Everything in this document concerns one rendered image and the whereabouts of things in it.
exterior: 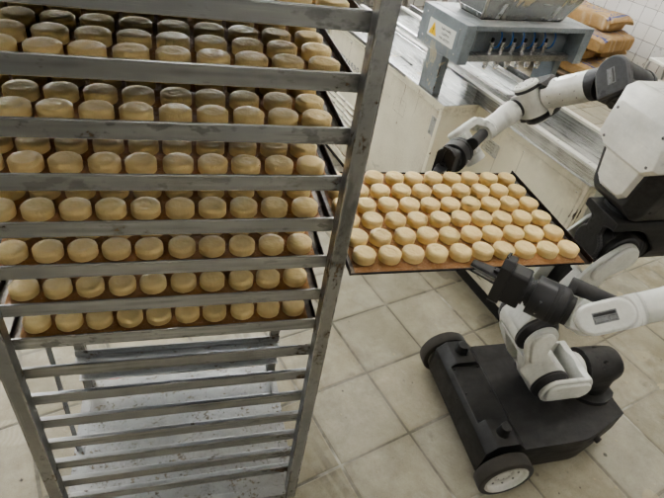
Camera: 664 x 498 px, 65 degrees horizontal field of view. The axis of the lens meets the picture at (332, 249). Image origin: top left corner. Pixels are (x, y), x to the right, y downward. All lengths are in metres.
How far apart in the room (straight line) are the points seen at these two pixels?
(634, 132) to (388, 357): 1.31
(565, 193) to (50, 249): 1.77
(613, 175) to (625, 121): 0.14
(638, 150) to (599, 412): 1.13
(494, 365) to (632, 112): 1.12
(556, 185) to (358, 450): 1.26
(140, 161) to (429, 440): 1.54
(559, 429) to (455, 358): 0.43
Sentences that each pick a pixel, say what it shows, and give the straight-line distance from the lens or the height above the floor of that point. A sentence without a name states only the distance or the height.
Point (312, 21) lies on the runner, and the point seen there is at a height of 1.50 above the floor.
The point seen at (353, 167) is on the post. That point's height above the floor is 1.28.
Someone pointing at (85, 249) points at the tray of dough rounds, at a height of 1.06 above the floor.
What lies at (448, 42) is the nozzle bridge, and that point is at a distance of 2.40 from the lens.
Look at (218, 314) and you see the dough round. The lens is 1.12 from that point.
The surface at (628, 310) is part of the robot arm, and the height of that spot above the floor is 1.07.
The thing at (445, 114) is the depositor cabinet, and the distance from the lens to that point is 2.44.
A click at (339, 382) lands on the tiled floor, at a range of 2.14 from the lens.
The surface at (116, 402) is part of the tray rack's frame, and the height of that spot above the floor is 0.15.
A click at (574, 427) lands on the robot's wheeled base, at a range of 2.16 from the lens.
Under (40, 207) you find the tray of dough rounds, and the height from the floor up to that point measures 1.15.
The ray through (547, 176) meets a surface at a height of 0.77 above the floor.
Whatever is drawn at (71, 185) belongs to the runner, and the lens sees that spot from 0.89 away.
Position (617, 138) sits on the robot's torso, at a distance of 1.52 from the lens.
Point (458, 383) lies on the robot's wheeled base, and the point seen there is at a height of 0.19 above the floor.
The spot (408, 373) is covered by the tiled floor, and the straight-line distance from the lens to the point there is 2.25.
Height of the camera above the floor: 1.70
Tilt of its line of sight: 39 degrees down
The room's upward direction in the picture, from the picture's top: 11 degrees clockwise
